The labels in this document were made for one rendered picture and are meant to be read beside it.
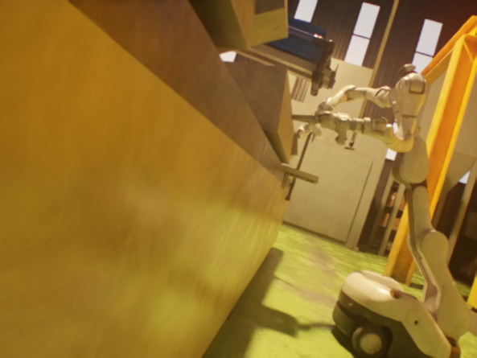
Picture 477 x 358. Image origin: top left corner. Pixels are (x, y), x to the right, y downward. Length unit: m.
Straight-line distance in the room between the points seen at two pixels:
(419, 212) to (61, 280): 1.99
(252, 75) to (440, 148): 4.70
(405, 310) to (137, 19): 1.85
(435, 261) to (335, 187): 5.56
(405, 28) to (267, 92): 11.71
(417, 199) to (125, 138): 1.95
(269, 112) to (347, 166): 6.58
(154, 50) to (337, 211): 7.35
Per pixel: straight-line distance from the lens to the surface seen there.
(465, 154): 9.66
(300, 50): 1.52
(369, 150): 7.76
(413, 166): 2.08
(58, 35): 0.20
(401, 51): 12.43
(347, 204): 7.58
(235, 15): 0.42
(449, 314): 2.22
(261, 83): 1.10
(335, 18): 12.57
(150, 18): 0.26
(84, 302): 0.31
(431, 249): 2.12
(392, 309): 1.95
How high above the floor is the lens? 0.65
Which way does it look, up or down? 1 degrees up
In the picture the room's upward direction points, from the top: 19 degrees clockwise
